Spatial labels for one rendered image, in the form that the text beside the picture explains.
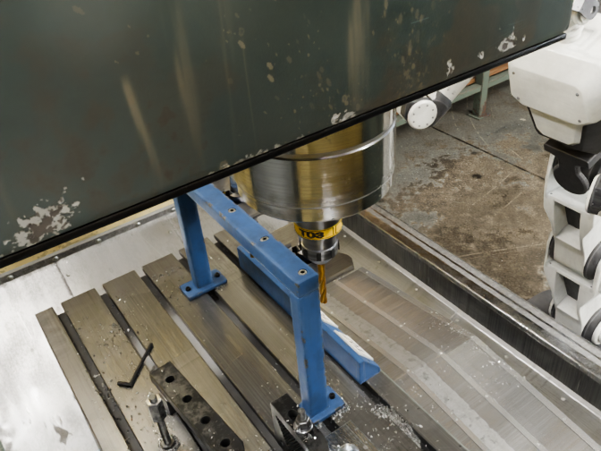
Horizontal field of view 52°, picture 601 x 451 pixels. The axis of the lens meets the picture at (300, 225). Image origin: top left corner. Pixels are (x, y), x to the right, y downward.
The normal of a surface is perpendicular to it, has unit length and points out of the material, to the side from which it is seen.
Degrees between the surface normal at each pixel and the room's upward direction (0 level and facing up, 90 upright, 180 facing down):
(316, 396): 90
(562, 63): 68
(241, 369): 0
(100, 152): 90
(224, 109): 90
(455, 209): 0
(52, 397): 24
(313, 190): 90
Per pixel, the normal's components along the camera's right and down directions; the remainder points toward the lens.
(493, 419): 0.00, -0.74
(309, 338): 0.57, 0.45
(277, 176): -0.41, 0.56
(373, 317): -0.15, -0.86
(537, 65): -0.79, 0.06
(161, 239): 0.17, -0.56
